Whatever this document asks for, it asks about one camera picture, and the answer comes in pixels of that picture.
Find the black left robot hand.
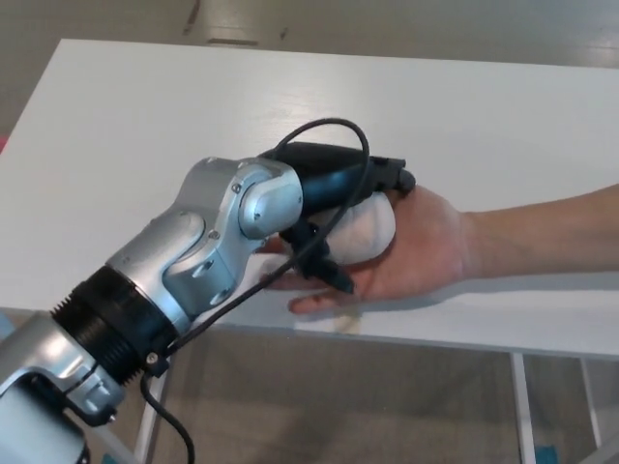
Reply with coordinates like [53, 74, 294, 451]
[258, 141, 418, 295]

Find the person's bare hand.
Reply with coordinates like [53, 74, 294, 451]
[258, 186, 473, 315]

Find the white round object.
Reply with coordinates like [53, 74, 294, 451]
[328, 192, 398, 266]

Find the person's bare forearm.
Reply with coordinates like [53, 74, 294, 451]
[461, 182, 619, 279]

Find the beige masking tape strip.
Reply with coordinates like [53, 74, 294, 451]
[332, 312, 363, 335]

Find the white metal table leg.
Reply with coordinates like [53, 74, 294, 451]
[131, 371, 170, 464]
[579, 358, 604, 449]
[511, 352, 537, 464]

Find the light blue metal bar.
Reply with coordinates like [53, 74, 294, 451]
[86, 418, 136, 464]

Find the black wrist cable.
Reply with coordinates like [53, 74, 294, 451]
[139, 115, 372, 464]

